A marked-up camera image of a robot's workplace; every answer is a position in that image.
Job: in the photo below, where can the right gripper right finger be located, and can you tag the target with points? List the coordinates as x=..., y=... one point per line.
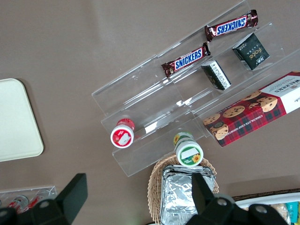
x=204, y=199

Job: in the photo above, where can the small black tea box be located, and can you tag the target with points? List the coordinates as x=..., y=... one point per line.
x=216, y=75
x=252, y=51

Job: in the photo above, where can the teal snack packet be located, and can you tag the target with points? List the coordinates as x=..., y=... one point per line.
x=294, y=212

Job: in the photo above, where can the clear acrylic step riser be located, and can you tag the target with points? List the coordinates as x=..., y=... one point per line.
x=234, y=84
x=150, y=107

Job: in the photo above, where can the red tartan cookie box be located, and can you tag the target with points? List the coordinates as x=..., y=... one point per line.
x=246, y=112

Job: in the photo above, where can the beige rectangular tray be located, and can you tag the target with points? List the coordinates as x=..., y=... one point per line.
x=18, y=122

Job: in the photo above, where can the dark brown woven mat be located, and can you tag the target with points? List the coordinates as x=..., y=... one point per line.
x=269, y=192

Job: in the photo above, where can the clear acrylic bottle rack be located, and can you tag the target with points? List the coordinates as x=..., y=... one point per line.
x=47, y=191

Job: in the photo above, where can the white rectangular snack bin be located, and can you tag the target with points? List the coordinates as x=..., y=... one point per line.
x=257, y=199

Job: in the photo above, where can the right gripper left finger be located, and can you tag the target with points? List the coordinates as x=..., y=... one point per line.
x=70, y=194

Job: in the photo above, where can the brown Snickers bar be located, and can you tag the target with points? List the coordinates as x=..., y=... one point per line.
x=232, y=27
x=187, y=59

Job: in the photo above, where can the stacked foil containers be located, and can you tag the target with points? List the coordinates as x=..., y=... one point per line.
x=175, y=194

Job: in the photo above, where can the oval light wicker basket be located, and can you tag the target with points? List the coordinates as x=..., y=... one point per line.
x=154, y=185

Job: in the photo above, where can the clear rice cracker bag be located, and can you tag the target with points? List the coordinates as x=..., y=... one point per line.
x=279, y=212

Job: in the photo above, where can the red lid yoghurt cup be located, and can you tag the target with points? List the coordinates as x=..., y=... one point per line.
x=123, y=136

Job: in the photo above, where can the green lid yoghurt cup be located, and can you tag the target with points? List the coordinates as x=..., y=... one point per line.
x=188, y=152

